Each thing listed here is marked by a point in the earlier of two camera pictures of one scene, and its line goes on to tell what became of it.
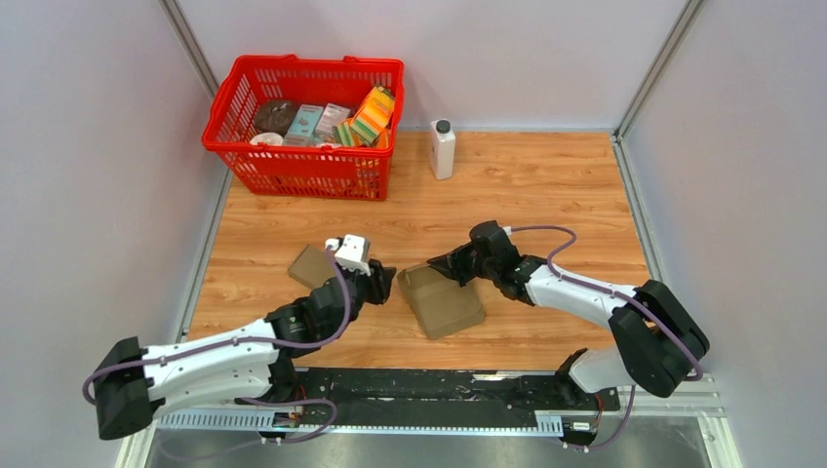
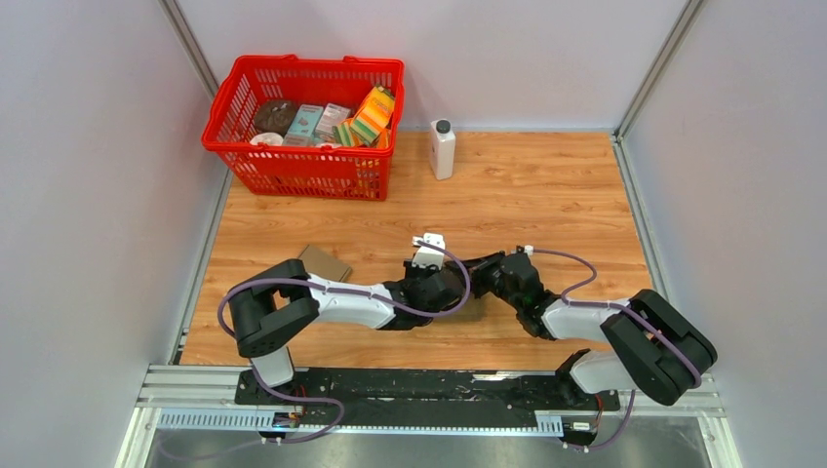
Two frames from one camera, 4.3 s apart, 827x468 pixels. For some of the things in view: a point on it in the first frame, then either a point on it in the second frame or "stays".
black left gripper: (378, 282) -> (409, 269)
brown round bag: (274, 116) stays
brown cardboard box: (312, 267) stays
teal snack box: (301, 129) stays
